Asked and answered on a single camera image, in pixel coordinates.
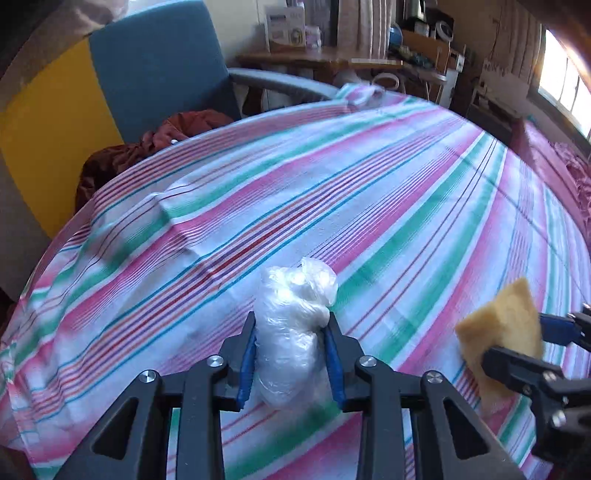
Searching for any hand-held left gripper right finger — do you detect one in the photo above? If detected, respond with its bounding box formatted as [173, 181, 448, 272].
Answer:
[323, 314, 527, 480]

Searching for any pink bedspread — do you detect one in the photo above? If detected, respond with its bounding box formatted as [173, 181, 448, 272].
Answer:
[510, 117, 591, 232]

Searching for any grey yellow blue armchair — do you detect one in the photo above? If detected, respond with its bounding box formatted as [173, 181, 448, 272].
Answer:
[0, 0, 340, 301]

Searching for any white plastic wad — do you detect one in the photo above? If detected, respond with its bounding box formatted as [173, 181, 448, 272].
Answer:
[254, 257, 339, 409]

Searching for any white appliance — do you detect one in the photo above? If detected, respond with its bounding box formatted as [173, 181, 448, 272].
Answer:
[438, 51, 465, 108]

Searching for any cardboard box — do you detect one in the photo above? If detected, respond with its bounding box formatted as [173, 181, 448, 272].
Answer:
[401, 30, 451, 75]

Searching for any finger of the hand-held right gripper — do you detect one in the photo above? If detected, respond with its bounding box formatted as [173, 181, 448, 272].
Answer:
[482, 346, 591, 464]
[538, 302, 591, 352]

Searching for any window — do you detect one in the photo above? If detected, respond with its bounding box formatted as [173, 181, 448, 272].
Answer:
[538, 28, 591, 139]

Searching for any yellow sponge block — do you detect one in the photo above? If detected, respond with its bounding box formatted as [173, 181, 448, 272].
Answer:
[455, 277, 546, 411]

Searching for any pink patterned curtain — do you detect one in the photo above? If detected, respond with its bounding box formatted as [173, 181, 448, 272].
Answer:
[330, 0, 398, 49]

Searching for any wooden side table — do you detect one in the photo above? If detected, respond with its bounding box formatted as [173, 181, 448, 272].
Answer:
[235, 46, 404, 86]

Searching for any white carton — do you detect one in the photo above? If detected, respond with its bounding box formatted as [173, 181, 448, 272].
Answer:
[264, 4, 308, 52]

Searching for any striped tablecloth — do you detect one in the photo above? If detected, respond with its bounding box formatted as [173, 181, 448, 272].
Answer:
[0, 85, 591, 480]

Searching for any maroon cloth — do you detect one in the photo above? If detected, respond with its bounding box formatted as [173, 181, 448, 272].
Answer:
[76, 110, 234, 213]

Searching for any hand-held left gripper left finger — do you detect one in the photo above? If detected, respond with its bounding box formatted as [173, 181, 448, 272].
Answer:
[55, 311, 257, 480]

